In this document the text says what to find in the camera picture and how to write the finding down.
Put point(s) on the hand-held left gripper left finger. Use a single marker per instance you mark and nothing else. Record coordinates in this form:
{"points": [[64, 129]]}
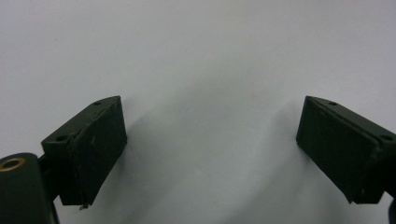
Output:
{"points": [[90, 149]]}

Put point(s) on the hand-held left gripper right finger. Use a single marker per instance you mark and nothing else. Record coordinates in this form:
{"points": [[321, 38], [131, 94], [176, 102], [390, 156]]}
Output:
{"points": [[345, 149]]}

